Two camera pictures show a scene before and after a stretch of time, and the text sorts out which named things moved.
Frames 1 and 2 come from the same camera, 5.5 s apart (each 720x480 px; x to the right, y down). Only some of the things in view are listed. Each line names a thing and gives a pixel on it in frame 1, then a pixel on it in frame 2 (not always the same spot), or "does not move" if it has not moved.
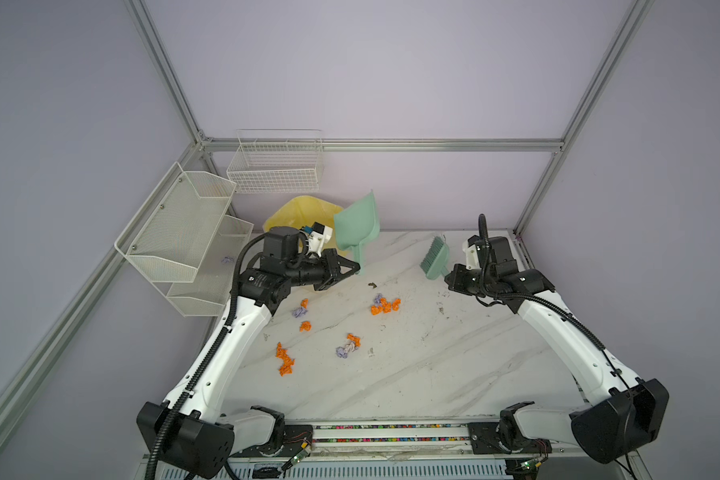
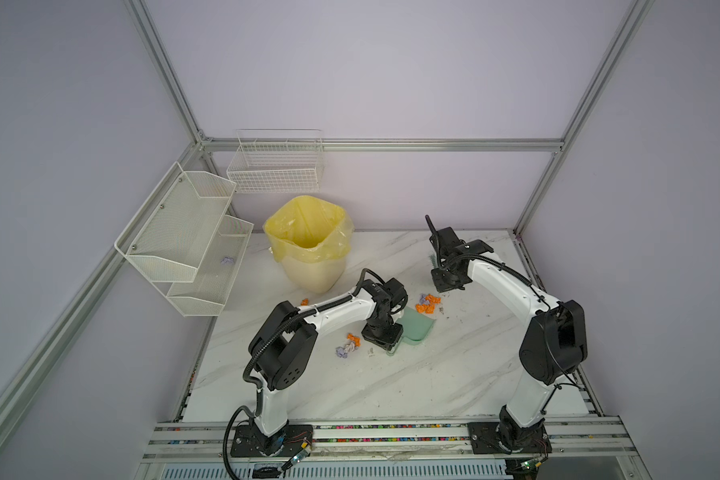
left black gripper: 331,272 -> 385,343
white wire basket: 277,160 does not move
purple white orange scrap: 353,344 does not move
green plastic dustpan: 356,226 -> 416,327
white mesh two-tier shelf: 182,239 does not move
